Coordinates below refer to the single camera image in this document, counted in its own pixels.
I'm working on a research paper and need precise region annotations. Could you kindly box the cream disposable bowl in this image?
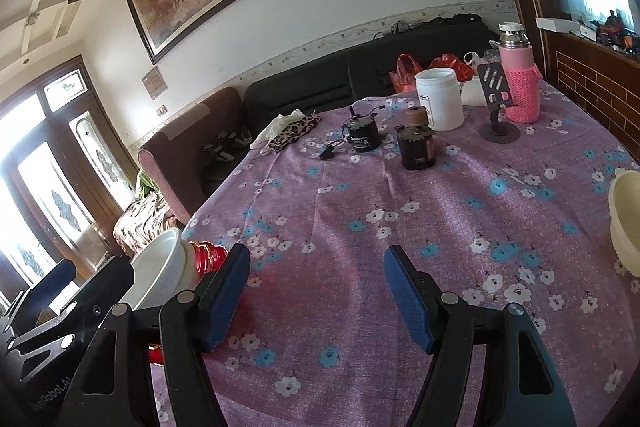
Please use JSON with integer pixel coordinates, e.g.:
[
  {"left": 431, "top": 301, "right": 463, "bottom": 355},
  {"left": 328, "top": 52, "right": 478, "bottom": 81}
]
[{"left": 607, "top": 171, "right": 640, "bottom": 278}]

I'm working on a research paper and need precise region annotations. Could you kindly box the black bag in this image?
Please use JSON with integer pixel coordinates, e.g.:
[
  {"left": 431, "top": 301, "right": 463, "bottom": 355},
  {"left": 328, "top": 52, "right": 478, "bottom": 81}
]
[{"left": 422, "top": 12, "right": 483, "bottom": 28}]

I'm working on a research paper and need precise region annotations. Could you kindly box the zebra print blanket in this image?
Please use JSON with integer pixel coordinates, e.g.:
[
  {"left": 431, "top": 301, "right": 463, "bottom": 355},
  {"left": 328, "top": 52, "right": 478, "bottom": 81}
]
[{"left": 112, "top": 192, "right": 183, "bottom": 258}]

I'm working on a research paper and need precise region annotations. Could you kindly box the small black jar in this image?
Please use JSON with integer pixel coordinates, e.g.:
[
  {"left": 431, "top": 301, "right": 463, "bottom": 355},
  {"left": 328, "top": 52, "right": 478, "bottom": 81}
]
[{"left": 342, "top": 105, "right": 383, "bottom": 152}]

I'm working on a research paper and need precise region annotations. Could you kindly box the clear plastic bag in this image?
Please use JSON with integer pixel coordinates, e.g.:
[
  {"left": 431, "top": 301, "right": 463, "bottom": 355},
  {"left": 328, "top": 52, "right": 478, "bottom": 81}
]
[{"left": 462, "top": 41, "right": 501, "bottom": 82}]

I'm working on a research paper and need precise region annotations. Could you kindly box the brown brick-pattern partition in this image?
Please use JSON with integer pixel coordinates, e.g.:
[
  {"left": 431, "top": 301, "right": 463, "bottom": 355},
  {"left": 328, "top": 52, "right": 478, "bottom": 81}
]
[{"left": 542, "top": 29, "right": 640, "bottom": 148}]

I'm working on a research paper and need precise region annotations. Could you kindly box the white box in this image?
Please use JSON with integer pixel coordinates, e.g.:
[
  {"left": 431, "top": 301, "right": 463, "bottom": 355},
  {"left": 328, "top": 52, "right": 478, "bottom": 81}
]
[{"left": 536, "top": 16, "right": 581, "bottom": 32}]

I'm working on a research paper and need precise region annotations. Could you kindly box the brown armchair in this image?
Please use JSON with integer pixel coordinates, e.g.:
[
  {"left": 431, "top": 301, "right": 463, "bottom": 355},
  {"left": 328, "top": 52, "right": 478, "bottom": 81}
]
[{"left": 137, "top": 87, "right": 246, "bottom": 230}]

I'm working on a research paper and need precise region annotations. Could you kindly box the black jar with brown lid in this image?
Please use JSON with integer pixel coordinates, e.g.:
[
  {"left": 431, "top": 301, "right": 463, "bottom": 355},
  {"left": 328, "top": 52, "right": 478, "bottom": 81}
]
[{"left": 395, "top": 106, "right": 437, "bottom": 172}]

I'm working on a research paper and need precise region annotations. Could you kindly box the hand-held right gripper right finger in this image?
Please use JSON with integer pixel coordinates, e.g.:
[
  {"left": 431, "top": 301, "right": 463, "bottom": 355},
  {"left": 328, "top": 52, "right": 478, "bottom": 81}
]
[{"left": 384, "top": 244, "right": 578, "bottom": 427}]

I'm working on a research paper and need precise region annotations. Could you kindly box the black sofa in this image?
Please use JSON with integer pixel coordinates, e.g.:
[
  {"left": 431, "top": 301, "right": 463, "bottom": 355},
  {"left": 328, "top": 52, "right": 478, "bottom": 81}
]
[{"left": 200, "top": 19, "right": 501, "bottom": 198}]

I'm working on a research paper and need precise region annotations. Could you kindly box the thermos with pink knit sleeve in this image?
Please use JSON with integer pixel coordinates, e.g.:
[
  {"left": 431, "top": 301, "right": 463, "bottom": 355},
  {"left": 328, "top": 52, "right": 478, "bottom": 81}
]
[{"left": 497, "top": 22, "right": 545, "bottom": 124}]

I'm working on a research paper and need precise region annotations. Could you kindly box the black phone stand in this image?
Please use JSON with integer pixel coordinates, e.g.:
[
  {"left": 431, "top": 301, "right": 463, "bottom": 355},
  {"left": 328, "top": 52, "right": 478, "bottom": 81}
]
[{"left": 476, "top": 61, "right": 522, "bottom": 144}]

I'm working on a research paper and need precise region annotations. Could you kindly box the dark shelf ornament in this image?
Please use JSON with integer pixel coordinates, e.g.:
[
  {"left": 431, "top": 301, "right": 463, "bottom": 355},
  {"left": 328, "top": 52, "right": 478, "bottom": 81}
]
[{"left": 597, "top": 9, "right": 631, "bottom": 45}]

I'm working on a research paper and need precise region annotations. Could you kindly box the white cloth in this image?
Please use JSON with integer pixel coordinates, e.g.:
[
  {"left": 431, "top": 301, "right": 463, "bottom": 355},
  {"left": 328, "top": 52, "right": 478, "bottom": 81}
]
[{"left": 250, "top": 108, "right": 308, "bottom": 148}]

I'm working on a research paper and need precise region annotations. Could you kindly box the red plastic bag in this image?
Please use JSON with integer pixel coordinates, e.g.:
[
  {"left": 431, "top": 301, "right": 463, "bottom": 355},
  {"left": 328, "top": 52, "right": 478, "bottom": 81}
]
[
  {"left": 429, "top": 54, "right": 475, "bottom": 82},
  {"left": 390, "top": 53, "right": 426, "bottom": 92}
]

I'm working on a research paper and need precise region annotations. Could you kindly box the white plastic jar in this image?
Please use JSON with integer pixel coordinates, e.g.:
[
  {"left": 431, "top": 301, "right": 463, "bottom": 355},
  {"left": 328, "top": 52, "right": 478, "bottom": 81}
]
[{"left": 414, "top": 68, "right": 465, "bottom": 132}]

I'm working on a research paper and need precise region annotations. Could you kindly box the leopard print cloth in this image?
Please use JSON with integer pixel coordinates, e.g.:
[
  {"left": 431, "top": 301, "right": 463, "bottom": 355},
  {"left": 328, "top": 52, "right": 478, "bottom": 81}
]
[{"left": 260, "top": 114, "right": 322, "bottom": 155}]

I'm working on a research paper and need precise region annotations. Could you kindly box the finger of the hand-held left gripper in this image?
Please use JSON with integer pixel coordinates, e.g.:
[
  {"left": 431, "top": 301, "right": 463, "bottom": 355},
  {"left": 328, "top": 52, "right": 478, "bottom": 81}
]
[
  {"left": 10, "top": 259, "right": 76, "bottom": 323},
  {"left": 7, "top": 255, "right": 136, "bottom": 380}
]

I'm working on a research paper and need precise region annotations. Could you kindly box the wooden glass-paned door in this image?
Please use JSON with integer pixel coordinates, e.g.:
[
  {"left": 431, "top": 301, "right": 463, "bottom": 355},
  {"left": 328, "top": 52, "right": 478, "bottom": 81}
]
[{"left": 0, "top": 55, "right": 138, "bottom": 308}]

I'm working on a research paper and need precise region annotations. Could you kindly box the small wall plaque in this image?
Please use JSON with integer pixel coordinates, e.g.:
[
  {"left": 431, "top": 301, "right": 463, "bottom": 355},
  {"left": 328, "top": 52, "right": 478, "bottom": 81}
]
[{"left": 141, "top": 67, "right": 168, "bottom": 100}]

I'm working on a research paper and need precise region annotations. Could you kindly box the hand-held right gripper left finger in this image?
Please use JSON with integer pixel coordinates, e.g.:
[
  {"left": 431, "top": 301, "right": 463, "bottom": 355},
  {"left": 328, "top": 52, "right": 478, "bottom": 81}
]
[{"left": 50, "top": 243, "right": 251, "bottom": 427}]

